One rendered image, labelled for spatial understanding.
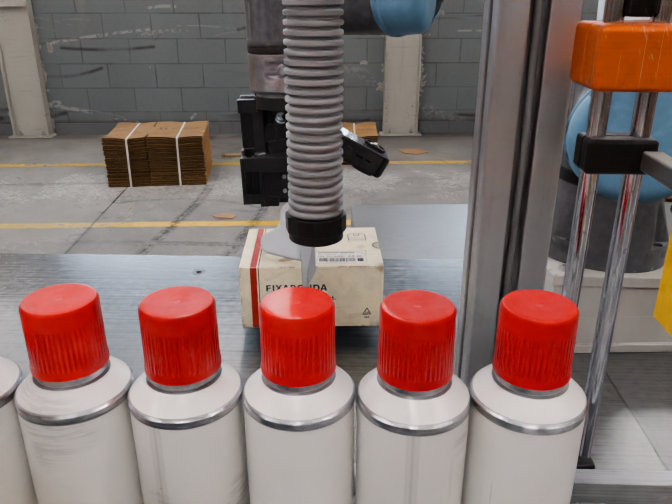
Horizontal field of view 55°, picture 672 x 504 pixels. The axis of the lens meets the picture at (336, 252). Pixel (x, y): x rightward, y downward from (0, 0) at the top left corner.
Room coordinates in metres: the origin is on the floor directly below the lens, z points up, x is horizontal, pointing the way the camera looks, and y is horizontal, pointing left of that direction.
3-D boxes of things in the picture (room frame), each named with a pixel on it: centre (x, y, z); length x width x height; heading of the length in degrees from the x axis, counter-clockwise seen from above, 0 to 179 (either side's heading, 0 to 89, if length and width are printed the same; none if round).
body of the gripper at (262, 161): (0.71, 0.06, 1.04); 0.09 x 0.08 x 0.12; 92
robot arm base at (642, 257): (0.71, -0.31, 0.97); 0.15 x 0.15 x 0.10
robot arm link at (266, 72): (0.71, 0.06, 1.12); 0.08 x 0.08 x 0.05
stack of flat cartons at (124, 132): (4.32, 1.19, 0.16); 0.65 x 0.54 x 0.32; 96
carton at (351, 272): (0.71, 0.03, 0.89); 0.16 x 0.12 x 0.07; 92
